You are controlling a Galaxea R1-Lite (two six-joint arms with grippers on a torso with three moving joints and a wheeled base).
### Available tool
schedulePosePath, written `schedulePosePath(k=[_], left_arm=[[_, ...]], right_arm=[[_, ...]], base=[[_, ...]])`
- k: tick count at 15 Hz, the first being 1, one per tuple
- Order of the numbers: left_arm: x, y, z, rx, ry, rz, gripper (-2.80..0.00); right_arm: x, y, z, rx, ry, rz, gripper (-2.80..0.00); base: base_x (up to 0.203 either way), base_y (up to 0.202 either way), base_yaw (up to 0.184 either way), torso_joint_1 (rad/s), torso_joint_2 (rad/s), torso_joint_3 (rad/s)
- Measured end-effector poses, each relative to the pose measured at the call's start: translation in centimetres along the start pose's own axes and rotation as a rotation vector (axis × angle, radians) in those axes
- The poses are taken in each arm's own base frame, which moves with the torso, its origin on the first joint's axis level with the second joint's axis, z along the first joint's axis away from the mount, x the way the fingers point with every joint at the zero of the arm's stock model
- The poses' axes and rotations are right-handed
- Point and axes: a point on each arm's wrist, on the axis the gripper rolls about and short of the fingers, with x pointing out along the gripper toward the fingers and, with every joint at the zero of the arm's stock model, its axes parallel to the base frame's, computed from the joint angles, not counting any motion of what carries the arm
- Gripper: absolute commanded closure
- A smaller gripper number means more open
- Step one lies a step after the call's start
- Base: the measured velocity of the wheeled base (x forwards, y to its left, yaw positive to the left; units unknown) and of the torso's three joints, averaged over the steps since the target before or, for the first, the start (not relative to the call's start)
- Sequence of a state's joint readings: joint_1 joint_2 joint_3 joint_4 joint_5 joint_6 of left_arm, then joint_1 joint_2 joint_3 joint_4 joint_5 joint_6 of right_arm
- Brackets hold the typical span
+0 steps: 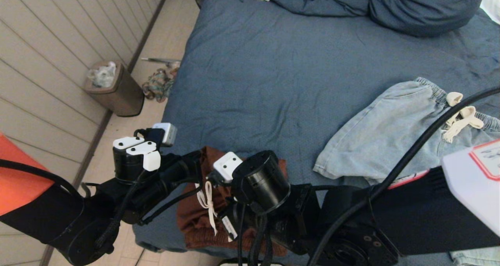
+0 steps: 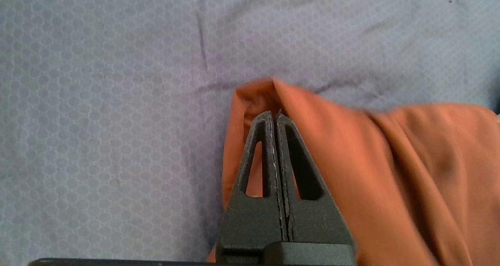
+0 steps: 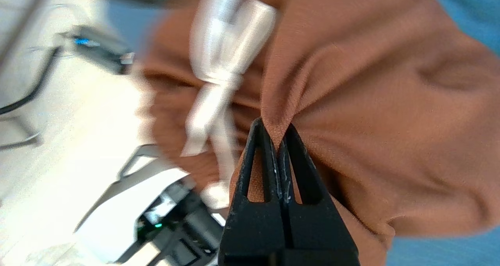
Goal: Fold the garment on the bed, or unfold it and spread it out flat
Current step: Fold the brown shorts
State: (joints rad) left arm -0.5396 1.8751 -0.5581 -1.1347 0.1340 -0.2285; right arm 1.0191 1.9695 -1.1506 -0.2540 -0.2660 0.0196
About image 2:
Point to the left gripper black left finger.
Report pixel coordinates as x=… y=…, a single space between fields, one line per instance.
x=250 y=223

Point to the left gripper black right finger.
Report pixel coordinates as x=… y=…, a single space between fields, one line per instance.
x=316 y=223

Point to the rust brown garment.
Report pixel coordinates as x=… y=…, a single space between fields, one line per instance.
x=390 y=172

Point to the blue bed sheet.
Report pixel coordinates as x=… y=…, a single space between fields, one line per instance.
x=117 y=102

